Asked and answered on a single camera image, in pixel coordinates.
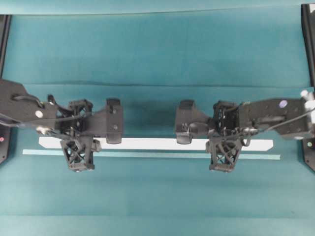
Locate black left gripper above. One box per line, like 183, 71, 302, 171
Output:
58, 99, 107, 172

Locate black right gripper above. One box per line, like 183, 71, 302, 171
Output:
194, 101, 243, 173

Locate white wooden board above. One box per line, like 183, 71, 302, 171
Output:
38, 137, 274, 152

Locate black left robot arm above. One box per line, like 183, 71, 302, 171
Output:
0, 80, 106, 172

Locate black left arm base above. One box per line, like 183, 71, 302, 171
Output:
0, 14, 12, 164

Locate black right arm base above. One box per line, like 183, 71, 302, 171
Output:
301, 3, 315, 171

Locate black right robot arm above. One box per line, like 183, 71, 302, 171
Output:
189, 97, 315, 173

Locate light teal tape strip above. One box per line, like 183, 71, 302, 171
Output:
22, 149, 281, 161

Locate teal table cloth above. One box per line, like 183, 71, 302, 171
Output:
0, 1, 315, 236

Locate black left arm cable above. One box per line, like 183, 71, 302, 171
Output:
0, 93, 93, 137

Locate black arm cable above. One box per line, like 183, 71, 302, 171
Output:
209, 102, 315, 138
0, 93, 93, 137

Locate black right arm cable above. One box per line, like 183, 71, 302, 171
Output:
209, 102, 315, 138

